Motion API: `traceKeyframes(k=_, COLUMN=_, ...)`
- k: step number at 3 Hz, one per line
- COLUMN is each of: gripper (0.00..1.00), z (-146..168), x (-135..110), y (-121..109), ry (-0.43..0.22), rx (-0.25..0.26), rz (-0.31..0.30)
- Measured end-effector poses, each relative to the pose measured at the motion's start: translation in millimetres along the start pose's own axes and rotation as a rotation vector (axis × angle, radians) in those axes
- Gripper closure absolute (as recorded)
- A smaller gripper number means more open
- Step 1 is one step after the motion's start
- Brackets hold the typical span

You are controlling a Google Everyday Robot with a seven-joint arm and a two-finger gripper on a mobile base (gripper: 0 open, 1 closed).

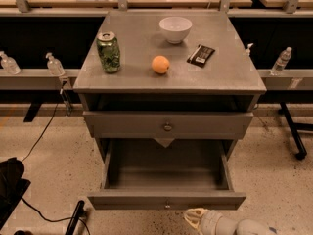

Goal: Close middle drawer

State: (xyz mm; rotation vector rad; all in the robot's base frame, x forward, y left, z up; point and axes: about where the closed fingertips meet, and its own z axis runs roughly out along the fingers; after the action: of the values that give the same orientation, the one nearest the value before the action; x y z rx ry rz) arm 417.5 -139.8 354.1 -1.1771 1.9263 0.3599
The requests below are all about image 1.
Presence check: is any black table leg right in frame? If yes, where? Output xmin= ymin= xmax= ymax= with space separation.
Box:
xmin=279 ymin=102 xmax=313 ymax=161

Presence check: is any clear sanitizer bottle far left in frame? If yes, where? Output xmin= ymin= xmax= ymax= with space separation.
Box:
xmin=0 ymin=51 xmax=21 ymax=74

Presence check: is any black cable on floor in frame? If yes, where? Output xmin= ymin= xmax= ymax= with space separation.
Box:
xmin=20 ymin=78 xmax=71 ymax=164

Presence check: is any grey wooden drawer cabinet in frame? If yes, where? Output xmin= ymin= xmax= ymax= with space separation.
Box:
xmin=74 ymin=10 xmax=266 ymax=152

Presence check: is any clear pump bottle right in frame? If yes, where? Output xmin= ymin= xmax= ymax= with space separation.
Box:
xmin=246 ymin=43 xmax=254 ymax=56

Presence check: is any clear sanitizer bottle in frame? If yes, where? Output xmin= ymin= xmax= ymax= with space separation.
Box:
xmin=46 ymin=52 xmax=65 ymax=76
xmin=0 ymin=51 xmax=21 ymax=74

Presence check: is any green soda can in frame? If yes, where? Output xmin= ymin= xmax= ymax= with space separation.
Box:
xmin=96 ymin=31 xmax=120 ymax=73

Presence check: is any clear water bottle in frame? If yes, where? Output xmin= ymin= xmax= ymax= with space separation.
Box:
xmin=270 ymin=47 xmax=292 ymax=75

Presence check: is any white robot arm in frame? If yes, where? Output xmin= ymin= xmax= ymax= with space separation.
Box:
xmin=184 ymin=208 xmax=277 ymax=235

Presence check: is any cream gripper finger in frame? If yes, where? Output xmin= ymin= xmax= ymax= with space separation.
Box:
xmin=183 ymin=208 xmax=207 ymax=235

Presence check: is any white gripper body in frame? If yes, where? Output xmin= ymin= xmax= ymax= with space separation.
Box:
xmin=199 ymin=211 xmax=237 ymax=235

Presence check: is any orange fruit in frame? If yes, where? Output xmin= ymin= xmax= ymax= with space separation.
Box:
xmin=152 ymin=56 xmax=170 ymax=74

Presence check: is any white ceramic bowl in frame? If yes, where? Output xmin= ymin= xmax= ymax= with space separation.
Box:
xmin=158 ymin=17 xmax=193 ymax=44

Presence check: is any black object lower left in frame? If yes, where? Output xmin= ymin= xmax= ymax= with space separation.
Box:
xmin=0 ymin=158 xmax=30 ymax=229

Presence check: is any grey top drawer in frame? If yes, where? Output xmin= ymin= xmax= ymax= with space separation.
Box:
xmin=83 ymin=111 xmax=253 ymax=139

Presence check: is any black snack packet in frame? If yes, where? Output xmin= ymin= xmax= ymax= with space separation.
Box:
xmin=187 ymin=44 xmax=215 ymax=68

